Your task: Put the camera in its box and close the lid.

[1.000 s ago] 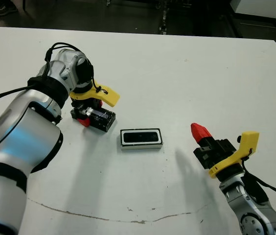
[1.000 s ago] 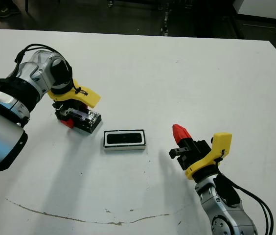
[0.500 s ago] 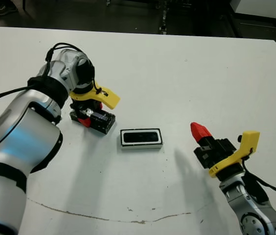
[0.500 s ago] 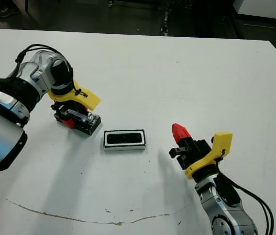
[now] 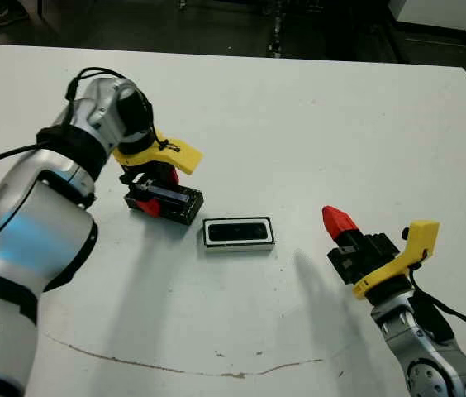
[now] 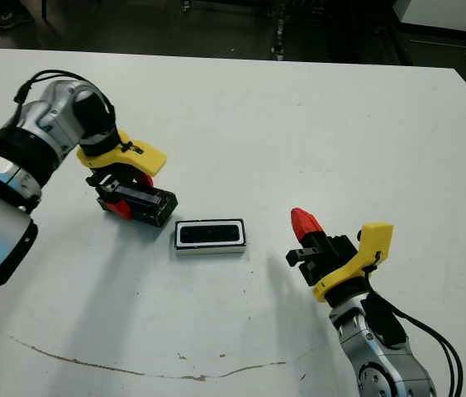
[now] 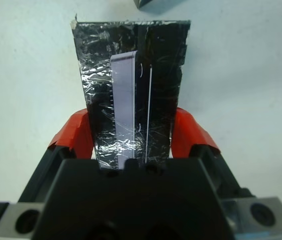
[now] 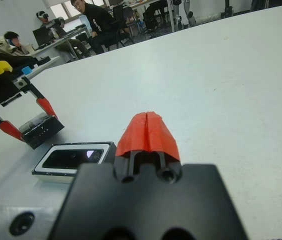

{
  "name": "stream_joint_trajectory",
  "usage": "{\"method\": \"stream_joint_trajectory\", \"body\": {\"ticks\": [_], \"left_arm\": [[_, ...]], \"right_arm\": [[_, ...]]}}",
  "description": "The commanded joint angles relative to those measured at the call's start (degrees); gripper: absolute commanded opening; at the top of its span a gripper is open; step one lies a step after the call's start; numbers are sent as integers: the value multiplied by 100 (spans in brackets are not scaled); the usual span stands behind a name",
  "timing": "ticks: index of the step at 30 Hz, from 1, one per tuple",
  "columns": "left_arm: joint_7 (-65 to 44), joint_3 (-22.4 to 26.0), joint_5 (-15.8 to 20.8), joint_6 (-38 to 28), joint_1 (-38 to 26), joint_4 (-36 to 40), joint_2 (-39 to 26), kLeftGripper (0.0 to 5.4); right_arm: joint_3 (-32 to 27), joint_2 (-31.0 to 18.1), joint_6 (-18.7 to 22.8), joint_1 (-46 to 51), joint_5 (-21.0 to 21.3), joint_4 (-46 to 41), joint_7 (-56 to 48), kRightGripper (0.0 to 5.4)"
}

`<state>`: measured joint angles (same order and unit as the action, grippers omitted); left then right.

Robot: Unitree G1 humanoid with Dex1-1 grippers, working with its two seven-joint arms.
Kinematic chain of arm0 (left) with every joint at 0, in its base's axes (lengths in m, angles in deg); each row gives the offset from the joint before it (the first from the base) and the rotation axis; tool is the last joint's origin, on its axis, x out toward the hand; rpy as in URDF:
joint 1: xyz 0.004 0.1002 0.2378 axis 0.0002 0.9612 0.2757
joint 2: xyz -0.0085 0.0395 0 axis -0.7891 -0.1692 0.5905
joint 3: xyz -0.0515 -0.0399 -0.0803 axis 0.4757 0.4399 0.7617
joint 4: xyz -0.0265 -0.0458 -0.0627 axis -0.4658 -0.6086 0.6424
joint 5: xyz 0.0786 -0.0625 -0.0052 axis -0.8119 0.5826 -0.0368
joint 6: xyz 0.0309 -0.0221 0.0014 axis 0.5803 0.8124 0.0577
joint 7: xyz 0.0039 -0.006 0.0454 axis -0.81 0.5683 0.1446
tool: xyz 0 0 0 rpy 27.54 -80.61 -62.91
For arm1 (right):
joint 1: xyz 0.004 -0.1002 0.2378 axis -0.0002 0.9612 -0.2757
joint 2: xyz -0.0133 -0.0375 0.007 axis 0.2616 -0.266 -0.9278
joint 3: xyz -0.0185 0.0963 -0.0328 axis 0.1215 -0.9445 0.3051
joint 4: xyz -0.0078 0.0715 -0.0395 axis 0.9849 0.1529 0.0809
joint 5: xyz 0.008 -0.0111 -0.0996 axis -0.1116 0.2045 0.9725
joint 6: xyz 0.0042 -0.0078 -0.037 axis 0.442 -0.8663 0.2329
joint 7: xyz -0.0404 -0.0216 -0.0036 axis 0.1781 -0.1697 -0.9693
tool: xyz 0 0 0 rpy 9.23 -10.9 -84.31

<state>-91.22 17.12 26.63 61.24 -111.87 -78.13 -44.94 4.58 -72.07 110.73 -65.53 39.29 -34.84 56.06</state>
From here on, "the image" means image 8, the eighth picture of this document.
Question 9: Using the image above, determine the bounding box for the man in black clothes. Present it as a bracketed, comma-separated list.
[70, 0, 115, 55]

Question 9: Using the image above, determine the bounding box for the window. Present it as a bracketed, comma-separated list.
[49, 0, 90, 20]

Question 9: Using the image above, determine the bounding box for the black laptop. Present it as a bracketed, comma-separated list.
[32, 26, 54, 49]

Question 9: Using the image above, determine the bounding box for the seated person wearing headset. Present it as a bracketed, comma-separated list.
[36, 10, 92, 59]

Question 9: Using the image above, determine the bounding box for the white side table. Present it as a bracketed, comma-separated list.
[10, 56, 61, 81]

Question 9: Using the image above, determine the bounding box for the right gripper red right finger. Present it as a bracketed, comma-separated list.
[146, 110, 183, 185]

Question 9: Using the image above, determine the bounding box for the white crumpled plastic sheet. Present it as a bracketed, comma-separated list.
[194, 14, 222, 25]

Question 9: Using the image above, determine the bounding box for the black box with white insert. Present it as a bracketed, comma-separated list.
[32, 141, 118, 185]

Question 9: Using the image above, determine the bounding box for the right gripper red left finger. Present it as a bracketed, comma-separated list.
[112, 111, 149, 183]

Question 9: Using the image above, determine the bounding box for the small silver humanoid robot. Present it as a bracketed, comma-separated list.
[172, 0, 197, 27]

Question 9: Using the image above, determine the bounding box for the white office desk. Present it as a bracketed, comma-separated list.
[30, 26, 92, 63]

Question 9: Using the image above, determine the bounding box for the small black gadget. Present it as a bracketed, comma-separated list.
[35, 56, 51, 67]

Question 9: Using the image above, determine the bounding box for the slim black camera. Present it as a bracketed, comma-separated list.
[42, 149, 105, 170]

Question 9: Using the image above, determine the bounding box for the person with blue headphones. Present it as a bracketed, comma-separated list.
[3, 31, 36, 56]

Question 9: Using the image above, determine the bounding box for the black cloth bundle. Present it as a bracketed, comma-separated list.
[0, 51, 38, 73]

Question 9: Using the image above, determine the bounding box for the black gantry crane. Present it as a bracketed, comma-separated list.
[220, 0, 233, 20]

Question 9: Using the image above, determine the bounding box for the black folding cart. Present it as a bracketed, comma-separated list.
[250, 0, 273, 12]

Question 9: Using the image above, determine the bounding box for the glossy black box lid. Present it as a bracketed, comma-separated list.
[19, 112, 66, 150]

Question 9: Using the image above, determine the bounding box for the white VR headset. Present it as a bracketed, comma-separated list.
[36, 10, 50, 20]

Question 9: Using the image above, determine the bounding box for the white desk with monitors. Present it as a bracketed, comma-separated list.
[130, 0, 177, 33]

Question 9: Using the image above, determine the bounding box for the black office chair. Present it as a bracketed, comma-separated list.
[102, 4, 135, 52]
[142, 1, 172, 39]

